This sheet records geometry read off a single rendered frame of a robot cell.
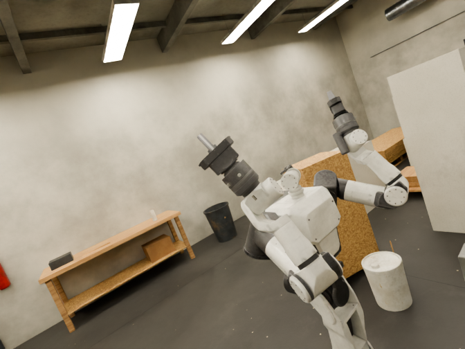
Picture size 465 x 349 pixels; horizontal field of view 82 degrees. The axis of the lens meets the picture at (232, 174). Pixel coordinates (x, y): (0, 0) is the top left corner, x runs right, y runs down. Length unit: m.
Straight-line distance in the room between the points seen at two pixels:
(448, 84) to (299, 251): 2.63
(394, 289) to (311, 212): 1.64
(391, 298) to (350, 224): 0.70
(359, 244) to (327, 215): 1.89
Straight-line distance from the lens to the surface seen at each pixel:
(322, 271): 0.76
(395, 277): 2.53
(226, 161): 0.76
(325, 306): 1.24
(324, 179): 1.24
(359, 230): 2.94
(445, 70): 3.16
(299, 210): 1.01
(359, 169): 4.40
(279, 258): 0.87
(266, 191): 0.75
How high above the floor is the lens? 1.71
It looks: 6 degrees down
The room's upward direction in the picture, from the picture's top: 21 degrees counter-clockwise
